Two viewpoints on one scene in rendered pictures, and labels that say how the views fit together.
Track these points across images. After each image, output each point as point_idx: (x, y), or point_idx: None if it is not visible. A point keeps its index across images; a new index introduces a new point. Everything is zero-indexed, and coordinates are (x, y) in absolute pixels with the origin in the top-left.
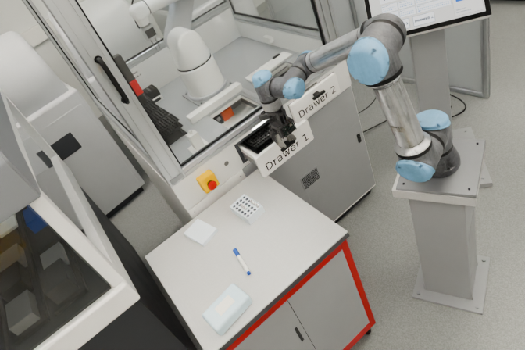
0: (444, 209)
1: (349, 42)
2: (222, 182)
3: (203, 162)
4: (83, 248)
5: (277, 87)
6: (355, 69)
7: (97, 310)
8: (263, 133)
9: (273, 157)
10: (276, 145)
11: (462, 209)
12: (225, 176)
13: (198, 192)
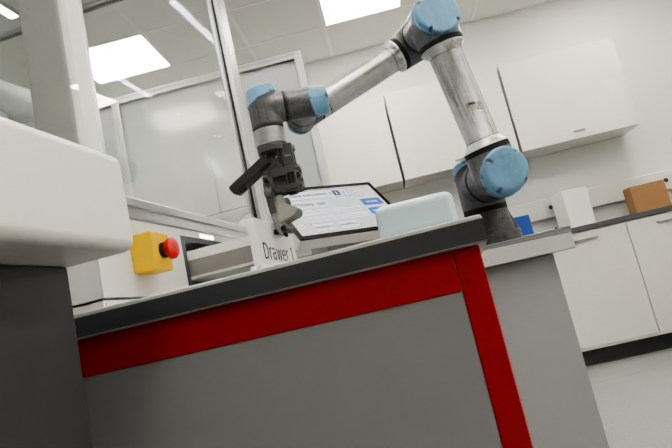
0: (539, 290)
1: (377, 55)
2: (161, 292)
3: (142, 216)
4: None
5: (297, 91)
6: (427, 14)
7: (47, 141)
8: None
9: (268, 242)
10: (269, 225)
11: (558, 281)
12: (166, 283)
13: (128, 274)
